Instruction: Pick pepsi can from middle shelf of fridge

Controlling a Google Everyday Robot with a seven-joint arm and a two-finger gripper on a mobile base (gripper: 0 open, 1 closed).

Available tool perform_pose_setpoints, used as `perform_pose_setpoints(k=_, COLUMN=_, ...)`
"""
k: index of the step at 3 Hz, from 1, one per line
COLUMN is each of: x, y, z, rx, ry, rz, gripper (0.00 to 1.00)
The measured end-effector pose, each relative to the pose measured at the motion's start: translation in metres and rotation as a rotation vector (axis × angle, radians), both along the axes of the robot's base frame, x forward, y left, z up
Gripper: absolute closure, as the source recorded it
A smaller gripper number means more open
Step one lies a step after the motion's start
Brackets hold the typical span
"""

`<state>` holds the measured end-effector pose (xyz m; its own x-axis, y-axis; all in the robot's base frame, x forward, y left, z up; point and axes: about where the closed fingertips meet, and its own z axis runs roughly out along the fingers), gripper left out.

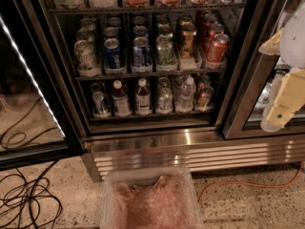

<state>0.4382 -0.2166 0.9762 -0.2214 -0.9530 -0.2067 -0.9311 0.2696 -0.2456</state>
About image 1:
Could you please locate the brown drink bottle left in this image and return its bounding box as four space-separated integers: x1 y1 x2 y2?
112 80 131 117

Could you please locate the brown drink bottle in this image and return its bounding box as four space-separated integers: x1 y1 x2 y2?
112 80 131 117
135 78 152 115

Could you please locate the blue pepsi can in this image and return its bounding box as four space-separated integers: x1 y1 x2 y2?
104 38 124 70
132 36 152 68

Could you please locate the brown can bottom right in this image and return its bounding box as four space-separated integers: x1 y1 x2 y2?
195 86 214 112

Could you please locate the orange cable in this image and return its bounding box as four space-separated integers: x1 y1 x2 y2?
197 161 304 204

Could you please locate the clear water bottle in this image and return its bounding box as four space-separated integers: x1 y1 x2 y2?
176 76 196 113

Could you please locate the brown gold can front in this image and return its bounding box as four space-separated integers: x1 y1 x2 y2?
179 24 196 59

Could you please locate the black cable bundle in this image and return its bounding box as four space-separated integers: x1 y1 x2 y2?
0 159 64 229

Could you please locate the clear plastic bin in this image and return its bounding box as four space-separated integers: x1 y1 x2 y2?
100 167 203 229

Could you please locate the red can front right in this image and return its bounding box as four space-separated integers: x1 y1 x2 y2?
207 33 230 63

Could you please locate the blue pepsi can left front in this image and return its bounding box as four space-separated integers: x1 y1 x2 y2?
104 38 124 70

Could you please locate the brown drink bottle middle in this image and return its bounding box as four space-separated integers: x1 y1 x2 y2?
135 78 152 115

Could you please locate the small blue can bottom shelf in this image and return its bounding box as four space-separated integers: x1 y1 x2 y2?
92 92 109 115

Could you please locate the open glass fridge door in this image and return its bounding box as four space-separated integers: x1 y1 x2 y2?
0 0 83 171

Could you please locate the right glass fridge door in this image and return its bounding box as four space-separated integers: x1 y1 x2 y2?
223 0 305 139

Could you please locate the white green can front left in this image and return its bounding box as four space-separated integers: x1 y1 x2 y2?
74 40 98 71

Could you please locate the steel fridge bottom grille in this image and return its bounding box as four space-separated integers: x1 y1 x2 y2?
82 132 305 182

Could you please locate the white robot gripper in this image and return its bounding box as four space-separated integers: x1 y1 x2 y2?
258 2 305 133

